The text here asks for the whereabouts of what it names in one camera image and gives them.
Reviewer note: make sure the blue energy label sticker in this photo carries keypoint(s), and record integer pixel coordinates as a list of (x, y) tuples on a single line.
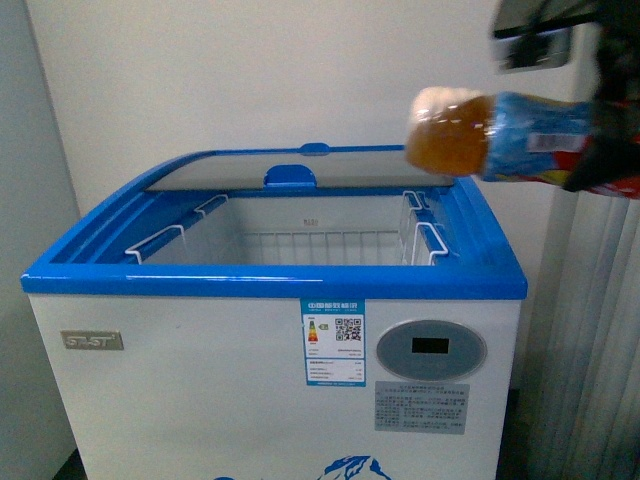
[(334, 334)]

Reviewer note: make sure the silver brand logo plate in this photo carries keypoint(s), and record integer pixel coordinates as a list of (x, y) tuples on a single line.
[(92, 340)]

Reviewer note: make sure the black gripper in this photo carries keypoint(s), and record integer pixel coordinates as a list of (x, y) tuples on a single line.
[(537, 35)]

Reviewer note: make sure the grey oval control panel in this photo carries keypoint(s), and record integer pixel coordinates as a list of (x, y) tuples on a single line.
[(431, 350)]

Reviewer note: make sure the grey text info sticker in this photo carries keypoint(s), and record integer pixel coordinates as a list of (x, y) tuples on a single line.
[(410, 407)]

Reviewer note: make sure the white chest freezer blue rim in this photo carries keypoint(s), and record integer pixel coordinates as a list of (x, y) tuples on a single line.
[(211, 382)]

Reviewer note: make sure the white wire freezer basket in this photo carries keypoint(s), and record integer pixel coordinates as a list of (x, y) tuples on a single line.
[(342, 230)]

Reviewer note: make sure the sliding glass freezer lid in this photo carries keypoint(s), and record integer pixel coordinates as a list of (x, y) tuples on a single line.
[(313, 165)]

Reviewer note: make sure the grey vertical blinds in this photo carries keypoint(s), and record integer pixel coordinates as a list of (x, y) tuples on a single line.
[(580, 380)]

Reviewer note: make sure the tea drink bottle blue label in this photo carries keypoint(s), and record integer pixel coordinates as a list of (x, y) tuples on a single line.
[(511, 137)]

